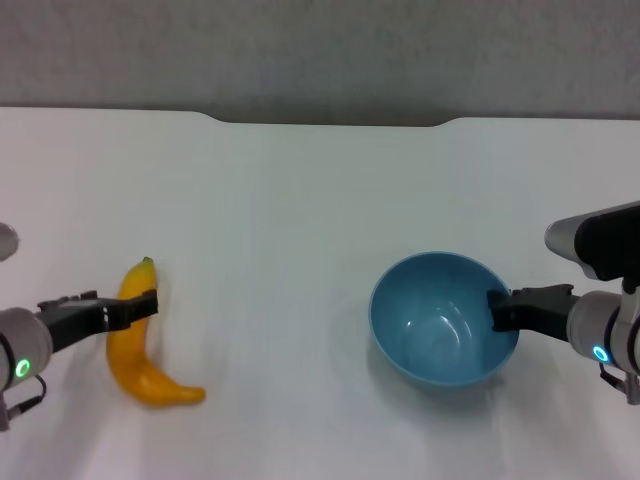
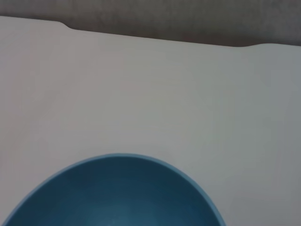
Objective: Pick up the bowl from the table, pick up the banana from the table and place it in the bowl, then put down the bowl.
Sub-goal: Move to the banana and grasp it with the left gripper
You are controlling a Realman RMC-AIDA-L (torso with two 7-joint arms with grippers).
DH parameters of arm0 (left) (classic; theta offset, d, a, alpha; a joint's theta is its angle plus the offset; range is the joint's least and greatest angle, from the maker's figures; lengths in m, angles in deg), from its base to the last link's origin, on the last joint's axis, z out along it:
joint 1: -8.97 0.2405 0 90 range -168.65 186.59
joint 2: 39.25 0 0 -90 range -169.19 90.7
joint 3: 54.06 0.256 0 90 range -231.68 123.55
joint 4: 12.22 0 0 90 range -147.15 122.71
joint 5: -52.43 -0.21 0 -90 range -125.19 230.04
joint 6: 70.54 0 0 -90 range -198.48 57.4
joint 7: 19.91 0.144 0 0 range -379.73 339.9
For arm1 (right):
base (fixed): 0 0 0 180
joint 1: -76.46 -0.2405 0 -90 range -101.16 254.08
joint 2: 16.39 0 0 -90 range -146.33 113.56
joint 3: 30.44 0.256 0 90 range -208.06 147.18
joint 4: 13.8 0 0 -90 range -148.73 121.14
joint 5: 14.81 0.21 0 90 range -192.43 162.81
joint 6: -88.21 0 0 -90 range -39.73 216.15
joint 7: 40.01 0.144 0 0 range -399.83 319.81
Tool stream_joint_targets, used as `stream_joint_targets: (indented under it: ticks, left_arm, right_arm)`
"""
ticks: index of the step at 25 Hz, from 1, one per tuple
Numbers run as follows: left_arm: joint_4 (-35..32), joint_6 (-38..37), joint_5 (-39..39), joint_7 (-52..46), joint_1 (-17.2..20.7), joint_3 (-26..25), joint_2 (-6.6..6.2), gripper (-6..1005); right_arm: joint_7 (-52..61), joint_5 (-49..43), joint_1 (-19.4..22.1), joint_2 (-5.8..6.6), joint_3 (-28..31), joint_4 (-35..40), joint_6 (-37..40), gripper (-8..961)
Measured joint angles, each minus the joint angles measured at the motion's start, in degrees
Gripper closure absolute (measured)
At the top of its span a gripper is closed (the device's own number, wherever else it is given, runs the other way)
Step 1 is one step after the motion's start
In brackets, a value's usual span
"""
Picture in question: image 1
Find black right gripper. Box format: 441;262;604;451
486;283;582;345

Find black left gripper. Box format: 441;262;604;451
36;288;161;354

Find yellow banana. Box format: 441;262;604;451
105;256;207;408

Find blue plastic bowl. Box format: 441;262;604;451
368;251;522;391

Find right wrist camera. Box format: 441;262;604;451
544;200;640;282

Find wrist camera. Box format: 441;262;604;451
544;200;640;282
0;222;21;262

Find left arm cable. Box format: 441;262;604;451
0;373;48;432

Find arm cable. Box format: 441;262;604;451
598;363;640;407
0;373;48;432

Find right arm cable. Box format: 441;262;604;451
598;363;640;407

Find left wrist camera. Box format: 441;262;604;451
0;222;21;262

